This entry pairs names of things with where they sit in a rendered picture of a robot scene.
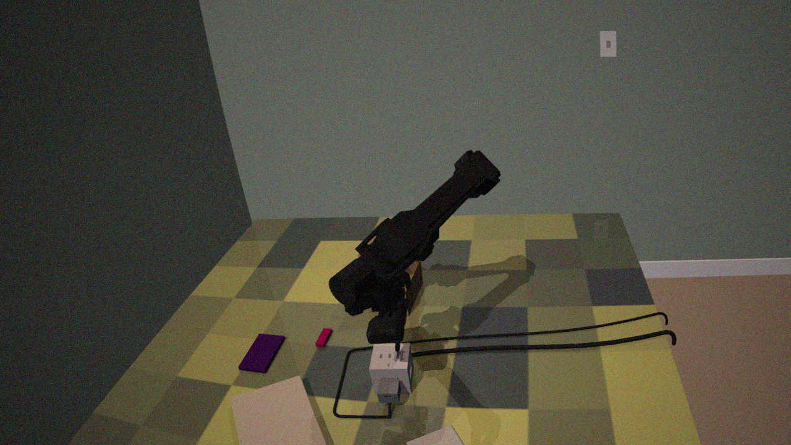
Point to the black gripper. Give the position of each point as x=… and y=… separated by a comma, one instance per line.
x=388, y=326

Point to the magenta rectangular block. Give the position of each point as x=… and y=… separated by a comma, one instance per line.
x=323, y=338

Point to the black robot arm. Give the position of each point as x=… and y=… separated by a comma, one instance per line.
x=410, y=235

